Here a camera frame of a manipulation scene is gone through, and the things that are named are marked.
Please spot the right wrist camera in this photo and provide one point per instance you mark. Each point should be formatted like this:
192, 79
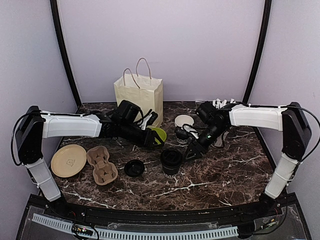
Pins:
192, 131

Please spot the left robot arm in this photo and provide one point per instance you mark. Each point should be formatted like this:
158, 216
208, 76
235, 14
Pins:
35, 125

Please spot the brown cardboard cup carrier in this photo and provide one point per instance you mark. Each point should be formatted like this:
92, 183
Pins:
104, 172

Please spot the left black frame post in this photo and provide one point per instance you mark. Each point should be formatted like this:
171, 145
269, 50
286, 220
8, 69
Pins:
63, 51

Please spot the right black frame post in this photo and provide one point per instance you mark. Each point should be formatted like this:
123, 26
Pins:
259, 50

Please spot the black front rail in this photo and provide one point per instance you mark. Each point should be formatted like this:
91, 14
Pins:
103, 216

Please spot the black plastic cup lid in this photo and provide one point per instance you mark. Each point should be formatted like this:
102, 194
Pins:
134, 168

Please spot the beige round plate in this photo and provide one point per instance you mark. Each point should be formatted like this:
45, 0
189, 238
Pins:
68, 161

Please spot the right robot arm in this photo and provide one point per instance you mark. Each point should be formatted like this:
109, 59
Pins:
288, 119

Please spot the white wrapped straws bundle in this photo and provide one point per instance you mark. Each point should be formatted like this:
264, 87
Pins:
218, 104

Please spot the white paper cup holder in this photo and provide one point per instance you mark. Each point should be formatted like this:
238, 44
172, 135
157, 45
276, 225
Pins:
220, 142

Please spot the black frame post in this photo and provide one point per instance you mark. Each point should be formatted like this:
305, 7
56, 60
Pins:
63, 51
259, 50

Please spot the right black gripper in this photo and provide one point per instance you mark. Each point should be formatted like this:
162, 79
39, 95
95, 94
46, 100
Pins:
196, 150

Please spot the grey slotted cable duct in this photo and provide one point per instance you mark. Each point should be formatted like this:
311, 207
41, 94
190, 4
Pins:
121, 231

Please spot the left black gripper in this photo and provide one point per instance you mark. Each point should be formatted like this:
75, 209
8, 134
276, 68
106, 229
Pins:
148, 140

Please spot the black paper coffee cup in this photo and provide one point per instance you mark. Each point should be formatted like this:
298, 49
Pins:
170, 170

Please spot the lower stacked black cup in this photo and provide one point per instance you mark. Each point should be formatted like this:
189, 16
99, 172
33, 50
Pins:
182, 136

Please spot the green bowl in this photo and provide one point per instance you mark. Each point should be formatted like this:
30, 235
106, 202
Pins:
162, 134

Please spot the cream paper carry bag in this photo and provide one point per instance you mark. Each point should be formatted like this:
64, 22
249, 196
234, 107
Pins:
147, 92

